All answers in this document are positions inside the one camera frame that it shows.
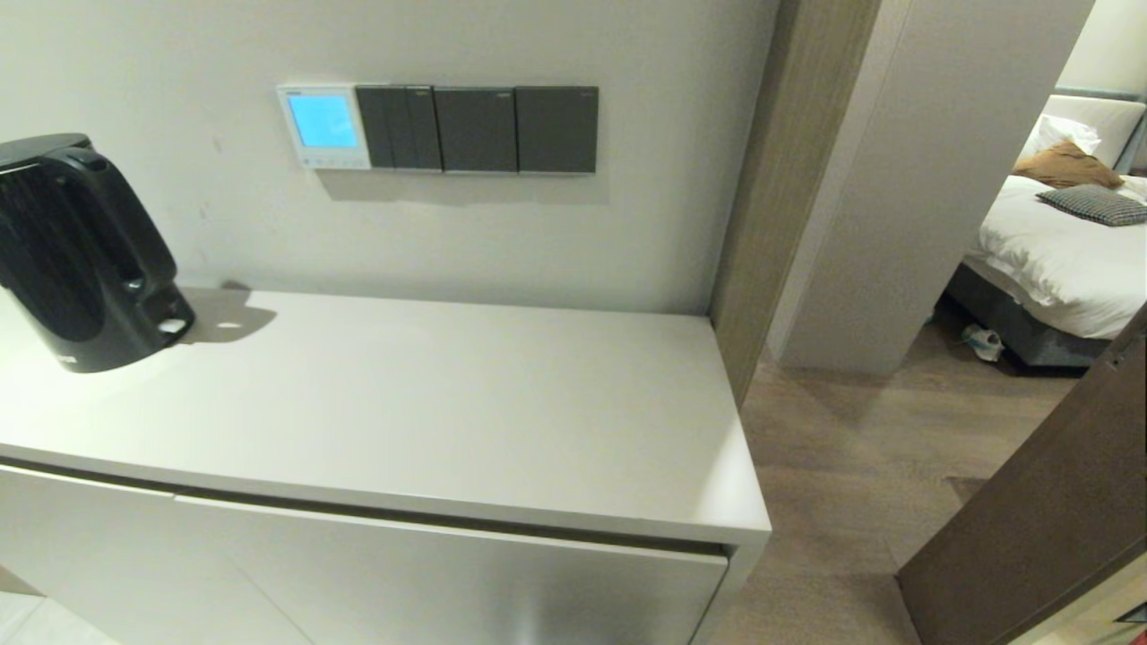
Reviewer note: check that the bed with white duvet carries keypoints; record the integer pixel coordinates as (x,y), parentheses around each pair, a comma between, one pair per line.
(1057,260)

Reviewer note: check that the wooden door frame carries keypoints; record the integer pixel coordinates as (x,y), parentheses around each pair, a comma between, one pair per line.
(789,179)

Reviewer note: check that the white sideboard cabinet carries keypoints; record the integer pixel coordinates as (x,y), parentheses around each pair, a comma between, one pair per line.
(448,403)

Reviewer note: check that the white pillow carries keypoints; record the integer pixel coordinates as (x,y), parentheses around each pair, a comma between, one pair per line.
(1066,132)

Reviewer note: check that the white and teal sneaker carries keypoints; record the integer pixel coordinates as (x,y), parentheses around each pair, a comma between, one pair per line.
(983,342)

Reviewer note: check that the white thermostat panel blue screen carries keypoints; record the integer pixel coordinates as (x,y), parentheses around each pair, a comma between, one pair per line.
(323,121)

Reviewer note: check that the checkered grey pillow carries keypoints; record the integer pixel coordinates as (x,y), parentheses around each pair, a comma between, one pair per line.
(1098,206)

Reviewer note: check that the brown pillow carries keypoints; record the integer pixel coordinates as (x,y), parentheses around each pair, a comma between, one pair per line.
(1066,166)

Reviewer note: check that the beige padded headboard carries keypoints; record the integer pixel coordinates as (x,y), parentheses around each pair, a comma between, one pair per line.
(1116,116)

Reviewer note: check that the white cabinet door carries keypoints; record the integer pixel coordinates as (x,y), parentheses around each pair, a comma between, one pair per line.
(538,591)
(107,573)

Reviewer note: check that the brown wooden room door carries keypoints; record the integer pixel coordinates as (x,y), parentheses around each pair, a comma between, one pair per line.
(1048,528)

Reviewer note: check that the black electric kettle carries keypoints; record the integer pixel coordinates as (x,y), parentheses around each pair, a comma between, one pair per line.
(81,269)

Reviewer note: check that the dark grey wall switch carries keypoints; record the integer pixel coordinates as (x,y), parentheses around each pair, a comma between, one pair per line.
(476,130)
(556,130)

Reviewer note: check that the dark grey triple rocker switch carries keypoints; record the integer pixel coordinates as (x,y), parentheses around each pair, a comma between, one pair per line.
(399,127)

